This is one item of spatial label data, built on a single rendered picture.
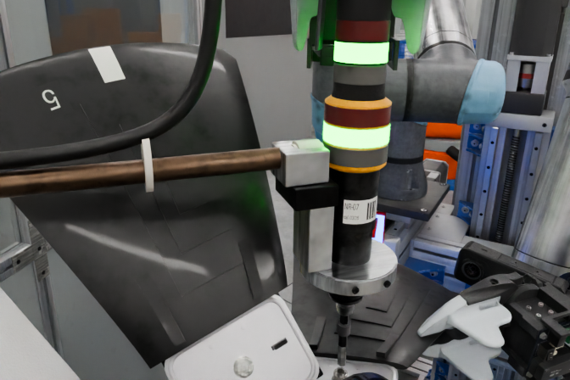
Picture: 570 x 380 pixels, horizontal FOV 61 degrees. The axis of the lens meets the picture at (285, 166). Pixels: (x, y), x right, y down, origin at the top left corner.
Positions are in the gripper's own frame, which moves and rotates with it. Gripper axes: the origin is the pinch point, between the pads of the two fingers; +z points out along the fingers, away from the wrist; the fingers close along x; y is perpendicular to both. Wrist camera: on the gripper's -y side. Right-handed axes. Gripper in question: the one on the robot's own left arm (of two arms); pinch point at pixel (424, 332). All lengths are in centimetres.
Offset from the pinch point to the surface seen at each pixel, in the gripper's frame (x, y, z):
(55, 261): 33, -73, 39
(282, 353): -8.4, 5.5, 17.2
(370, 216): -17.1, 4.0, 10.8
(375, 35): -28.9, 2.7, 11.3
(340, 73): -26.5, 1.7, 12.9
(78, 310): 50, -75, 37
